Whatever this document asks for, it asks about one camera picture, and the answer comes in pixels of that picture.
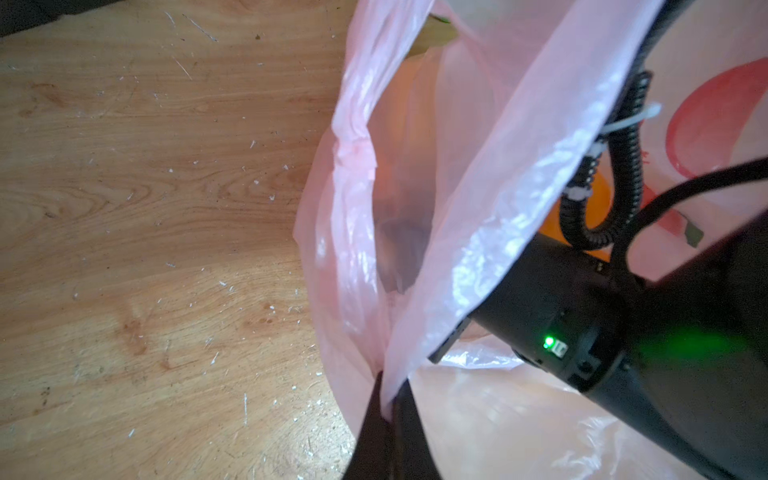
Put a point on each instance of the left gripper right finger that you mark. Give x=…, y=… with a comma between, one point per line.
x=412, y=457

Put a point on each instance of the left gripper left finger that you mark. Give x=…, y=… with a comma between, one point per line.
x=371, y=459

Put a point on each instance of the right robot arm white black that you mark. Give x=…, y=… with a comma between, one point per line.
x=683, y=361

